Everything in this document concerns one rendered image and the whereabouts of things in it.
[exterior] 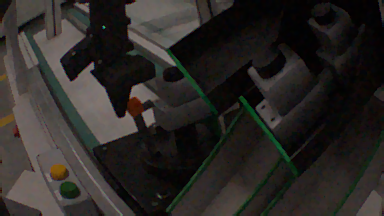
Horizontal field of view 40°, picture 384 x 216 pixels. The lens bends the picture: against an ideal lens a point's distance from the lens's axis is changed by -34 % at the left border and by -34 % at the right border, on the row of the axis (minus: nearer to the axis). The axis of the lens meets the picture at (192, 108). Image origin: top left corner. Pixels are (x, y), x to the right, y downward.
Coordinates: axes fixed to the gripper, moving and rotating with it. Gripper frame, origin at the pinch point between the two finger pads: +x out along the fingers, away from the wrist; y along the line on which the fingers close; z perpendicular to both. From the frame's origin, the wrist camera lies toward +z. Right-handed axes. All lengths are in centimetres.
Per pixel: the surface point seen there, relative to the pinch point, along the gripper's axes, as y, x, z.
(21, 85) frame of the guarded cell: -82, 20, 11
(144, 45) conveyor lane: -48, 13, -21
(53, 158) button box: -14.9, 13.4, 12.5
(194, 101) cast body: 2.1, 3.9, -9.7
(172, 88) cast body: 2.2, 1.2, -7.1
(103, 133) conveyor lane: -25.9, 17.7, -2.7
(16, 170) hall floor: -205, 109, 23
